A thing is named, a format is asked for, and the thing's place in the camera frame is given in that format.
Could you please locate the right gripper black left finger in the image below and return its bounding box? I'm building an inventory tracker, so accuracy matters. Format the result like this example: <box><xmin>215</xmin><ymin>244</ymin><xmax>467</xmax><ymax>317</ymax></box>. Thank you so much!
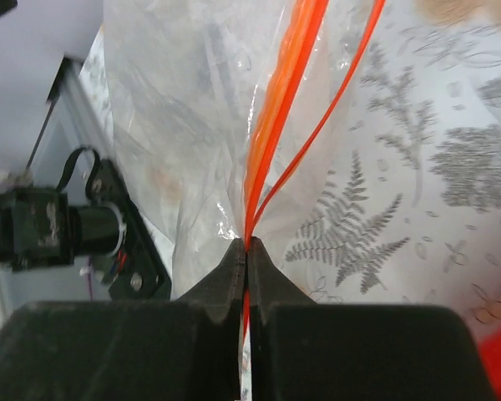
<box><xmin>0</xmin><ymin>239</ymin><xmax>245</xmax><ymax>400</ymax></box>

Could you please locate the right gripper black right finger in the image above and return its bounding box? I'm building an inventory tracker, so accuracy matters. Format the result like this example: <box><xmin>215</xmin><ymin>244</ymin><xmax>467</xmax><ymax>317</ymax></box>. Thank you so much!
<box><xmin>246</xmin><ymin>238</ymin><xmax>496</xmax><ymax>400</ymax></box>

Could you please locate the clear zip top bag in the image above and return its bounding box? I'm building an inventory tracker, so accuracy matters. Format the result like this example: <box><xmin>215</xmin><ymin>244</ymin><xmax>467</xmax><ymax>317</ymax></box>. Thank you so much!
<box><xmin>104</xmin><ymin>1</ymin><xmax>384</xmax><ymax>299</ymax></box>

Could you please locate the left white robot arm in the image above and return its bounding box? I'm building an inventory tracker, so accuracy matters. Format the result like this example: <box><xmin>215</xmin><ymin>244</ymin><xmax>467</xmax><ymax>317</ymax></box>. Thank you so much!
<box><xmin>0</xmin><ymin>146</ymin><xmax>127</xmax><ymax>272</ymax></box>

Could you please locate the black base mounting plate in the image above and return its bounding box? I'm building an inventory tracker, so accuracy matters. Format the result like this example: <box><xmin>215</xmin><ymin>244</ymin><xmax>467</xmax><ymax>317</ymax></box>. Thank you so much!
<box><xmin>89</xmin><ymin>159</ymin><xmax>172</xmax><ymax>301</ymax></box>

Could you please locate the aluminium frame rail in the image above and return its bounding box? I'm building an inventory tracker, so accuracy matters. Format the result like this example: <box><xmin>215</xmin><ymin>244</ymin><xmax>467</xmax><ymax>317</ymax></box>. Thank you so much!
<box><xmin>26</xmin><ymin>57</ymin><xmax>110</xmax><ymax>180</ymax></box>

